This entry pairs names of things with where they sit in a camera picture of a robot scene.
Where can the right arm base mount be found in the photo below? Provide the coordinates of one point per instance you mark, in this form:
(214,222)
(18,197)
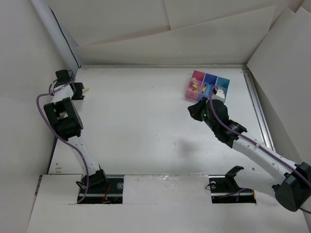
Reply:
(224,189)

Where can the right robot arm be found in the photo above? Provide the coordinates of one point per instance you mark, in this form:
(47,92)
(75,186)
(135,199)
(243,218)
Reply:
(288,182)

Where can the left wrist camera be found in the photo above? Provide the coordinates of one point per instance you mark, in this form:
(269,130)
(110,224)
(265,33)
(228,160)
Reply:
(53,85)

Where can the purple drawer box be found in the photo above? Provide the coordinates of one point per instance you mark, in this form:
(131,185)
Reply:
(210,81)

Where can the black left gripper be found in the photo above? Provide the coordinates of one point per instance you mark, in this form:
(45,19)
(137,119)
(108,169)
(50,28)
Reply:
(79,87)

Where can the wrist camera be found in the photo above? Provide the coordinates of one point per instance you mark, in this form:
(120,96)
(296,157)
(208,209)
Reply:
(53,85)
(218,94)

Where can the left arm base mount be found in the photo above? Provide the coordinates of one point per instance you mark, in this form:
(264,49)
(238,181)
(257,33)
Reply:
(110,193)

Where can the aluminium rail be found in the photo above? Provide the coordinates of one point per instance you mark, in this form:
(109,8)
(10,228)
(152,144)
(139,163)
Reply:
(263,126)

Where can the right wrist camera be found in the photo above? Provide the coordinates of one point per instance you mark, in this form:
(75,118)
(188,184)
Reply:
(218,94)

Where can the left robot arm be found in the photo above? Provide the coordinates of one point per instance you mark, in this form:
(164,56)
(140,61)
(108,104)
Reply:
(66,122)

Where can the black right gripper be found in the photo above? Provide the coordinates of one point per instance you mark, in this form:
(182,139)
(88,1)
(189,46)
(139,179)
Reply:
(195,109)

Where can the pink drawer box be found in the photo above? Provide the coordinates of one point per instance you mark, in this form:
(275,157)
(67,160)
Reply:
(194,94)

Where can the light blue drawer box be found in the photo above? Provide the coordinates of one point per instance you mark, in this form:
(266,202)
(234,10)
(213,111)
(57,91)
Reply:
(223,85)

